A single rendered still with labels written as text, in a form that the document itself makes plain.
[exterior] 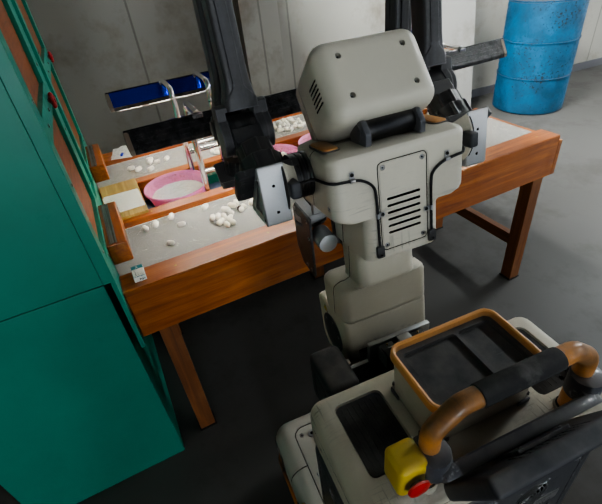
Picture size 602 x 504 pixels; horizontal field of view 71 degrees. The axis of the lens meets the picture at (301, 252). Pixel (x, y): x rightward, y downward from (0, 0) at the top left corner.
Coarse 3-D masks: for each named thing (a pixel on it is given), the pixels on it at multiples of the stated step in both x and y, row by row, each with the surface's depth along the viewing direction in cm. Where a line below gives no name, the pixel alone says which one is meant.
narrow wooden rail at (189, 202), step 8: (208, 192) 169; (216, 192) 168; (224, 192) 168; (232, 192) 169; (176, 200) 166; (184, 200) 165; (192, 200) 165; (200, 200) 165; (208, 200) 166; (152, 208) 163; (160, 208) 162; (168, 208) 161; (176, 208) 162; (184, 208) 164; (136, 216) 159; (144, 216) 158; (152, 216) 159; (160, 216) 161; (128, 224) 157; (136, 224) 158
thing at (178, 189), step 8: (168, 184) 187; (176, 184) 185; (184, 184) 184; (192, 184) 183; (200, 184) 183; (160, 192) 180; (168, 192) 180; (176, 192) 178; (184, 192) 177; (192, 192) 177
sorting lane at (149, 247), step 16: (496, 128) 197; (512, 128) 195; (496, 144) 183; (192, 208) 165; (208, 208) 163; (144, 224) 158; (160, 224) 157; (176, 224) 156; (192, 224) 155; (208, 224) 154; (240, 224) 151; (256, 224) 150; (144, 240) 149; (160, 240) 148; (176, 240) 147; (192, 240) 146; (208, 240) 145; (144, 256) 141; (160, 256) 140; (128, 272) 135
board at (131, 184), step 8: (112, 184) 181; (120, 184) 180; (128, 184) 180; (136, 184) 179; (104, 192) 176; (112, 192) 175; (120, 192) 174; (136, 208) 161; (144, 208) 161; (128, 216) 158
